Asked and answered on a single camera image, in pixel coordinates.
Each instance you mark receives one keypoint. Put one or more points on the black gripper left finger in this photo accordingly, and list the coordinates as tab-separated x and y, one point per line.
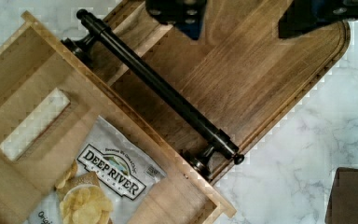
185	15

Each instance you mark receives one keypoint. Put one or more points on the Deep River chips bag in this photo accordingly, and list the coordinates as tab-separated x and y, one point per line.
123	171

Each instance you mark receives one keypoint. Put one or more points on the wooden cutting board tray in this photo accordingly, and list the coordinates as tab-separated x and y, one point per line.
240	75

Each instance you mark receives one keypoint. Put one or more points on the brown wooden block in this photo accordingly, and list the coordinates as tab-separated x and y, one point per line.
342	207

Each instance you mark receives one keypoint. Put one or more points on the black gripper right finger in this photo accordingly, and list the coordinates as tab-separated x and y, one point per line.
304	16

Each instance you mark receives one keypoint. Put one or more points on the black metal drawer handle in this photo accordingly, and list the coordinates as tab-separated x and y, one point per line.
218	140

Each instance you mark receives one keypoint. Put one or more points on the wooden drawer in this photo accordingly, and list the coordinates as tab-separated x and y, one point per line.
33	62

